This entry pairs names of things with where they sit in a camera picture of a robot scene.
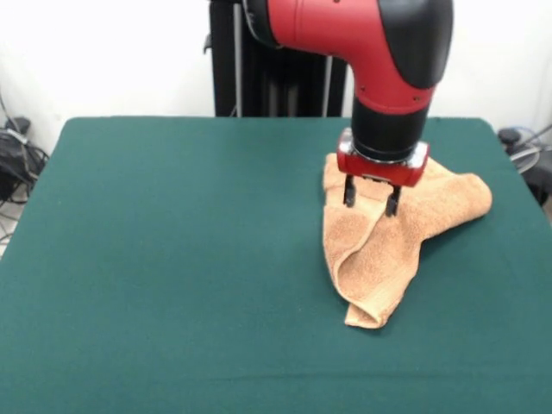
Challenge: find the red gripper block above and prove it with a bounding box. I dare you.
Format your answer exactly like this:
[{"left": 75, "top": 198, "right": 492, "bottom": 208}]
[{"left": 336, "top": 128, "right": 431, "bottom": 218}]

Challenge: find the tan terry towel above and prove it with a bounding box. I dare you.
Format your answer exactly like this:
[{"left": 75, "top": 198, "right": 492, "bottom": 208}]
[{"left": 322, "top": 153, "right": 493, "bottom": 329}]

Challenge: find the small black plug box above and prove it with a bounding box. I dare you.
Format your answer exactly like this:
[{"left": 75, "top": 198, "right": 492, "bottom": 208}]
[{"left": 498, "top": 128, "right": 524, "bottom": 146}]

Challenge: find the dark green table cloth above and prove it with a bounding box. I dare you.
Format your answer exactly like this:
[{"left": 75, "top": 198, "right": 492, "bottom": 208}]
[{"left": 0, "top": 116, "right": 552, "bottom": 414}]

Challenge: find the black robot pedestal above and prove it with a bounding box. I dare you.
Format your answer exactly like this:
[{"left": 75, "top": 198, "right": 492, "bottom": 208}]
[{"left": 202, "top": 0, "right": 357, "bottom": 118}]

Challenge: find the black cable bundle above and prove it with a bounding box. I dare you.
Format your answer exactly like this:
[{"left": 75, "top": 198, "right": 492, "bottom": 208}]
[{"left": 0, "top": 116, "right": 51, "bottom": 208}]

